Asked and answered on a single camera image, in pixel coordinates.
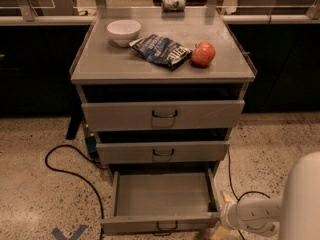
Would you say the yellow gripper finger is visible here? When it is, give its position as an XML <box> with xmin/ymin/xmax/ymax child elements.
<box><xmin>210</xmin><ymin>222</ymin><xmax>230</xmax><ymax>240</ymax></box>
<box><xmin>221</xmin><ymin>191</ymin><xmax>236</xmax><ymax>204</ymax></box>

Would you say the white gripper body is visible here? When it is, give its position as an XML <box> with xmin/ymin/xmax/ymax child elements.
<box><xmin>221</xmin><ymin>197</ymin><xmax>282</xmax><ymax>237</ymax></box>

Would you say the grey bottom drawer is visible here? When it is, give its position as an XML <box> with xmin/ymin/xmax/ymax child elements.
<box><xmin>101</xmin><ymin>168</ymin><xmax>220</xmax><ymax>234</ymax></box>

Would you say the grey drawer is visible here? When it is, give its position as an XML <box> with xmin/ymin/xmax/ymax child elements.
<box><xmin>82</xmin><ymin>100</ymin><xmax>244</xmax><ymax>131</ymax></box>
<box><xmin>97</xmin><ymin>141</ymin><xmax>229</xmax><ymax>164</ymax></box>
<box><xmin>101</xmin><ymin>168</ymin><xmax>220</xmax><ymax>234</ymax></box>

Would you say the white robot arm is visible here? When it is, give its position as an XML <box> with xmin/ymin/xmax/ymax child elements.
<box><xmin>210</xmin><ymin>152</ymin><xmax>320</xmax><ymax>240</ymax></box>

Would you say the grey top drawer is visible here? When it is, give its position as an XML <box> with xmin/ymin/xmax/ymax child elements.
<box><xmin>82</xmin><ymin>100</ymin><xmax>244</xmax><ymax>131</ymax></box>

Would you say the grey middle drawer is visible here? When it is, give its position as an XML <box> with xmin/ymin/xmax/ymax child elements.
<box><xmin>97</xmin><ymin>141</ymin><xmax>229</xmax><ymax>164</ymax></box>

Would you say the grey metal drawer cabinet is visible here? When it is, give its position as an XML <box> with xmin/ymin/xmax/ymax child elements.
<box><xmin>71</xmin><ymin>8</ymin><xmax>255</xmax><ymax>173</ymax></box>

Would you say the blue floor tape mark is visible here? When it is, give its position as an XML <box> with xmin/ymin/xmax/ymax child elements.
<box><xmin>51</xmin><ymin>223</ymin><xmax>90</xmax><ymax>240</ymax></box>

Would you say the red apple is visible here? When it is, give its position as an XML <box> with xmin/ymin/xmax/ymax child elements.
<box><xmin>191</xmin><ymin>41</ymin><xmax>216</xmax><ymax>67</ymax></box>

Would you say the blue power adapter box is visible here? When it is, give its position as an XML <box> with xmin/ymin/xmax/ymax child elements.
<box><xmin>85</xmin><ymin>134</ymin><xmax>98</xmax><ymax>159</ymax></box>

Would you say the blue chip bag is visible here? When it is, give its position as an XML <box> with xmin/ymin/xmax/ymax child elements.
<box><xmin>129</xmin><ymin>34</ymin><xmax>192</xmax><ymax>71</ymax></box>

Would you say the white ceramic bowl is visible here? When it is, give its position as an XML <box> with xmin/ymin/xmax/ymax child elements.
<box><xmin>107</xmin><ymin>20</ymin><xmax>141</xmax><ymax>47</ymax></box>

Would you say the green crumpled snack bag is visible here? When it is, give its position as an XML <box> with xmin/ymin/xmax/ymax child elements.
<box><xmin>161</xmin><ymin>0</ymin><xmax>186</xmax><ymax>12</ymax></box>

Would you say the black left floor cable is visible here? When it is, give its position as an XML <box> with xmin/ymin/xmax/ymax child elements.
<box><xmin>44</xmin><ymin>143</ymin><xmax>108</xmax><ymax>240</ymax></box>

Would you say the dark counter with rail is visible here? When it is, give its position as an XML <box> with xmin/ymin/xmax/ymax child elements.
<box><xmin>0</xmin><ymin>21</ymin><xmax>320</xmax><ymax>117</ymax></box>

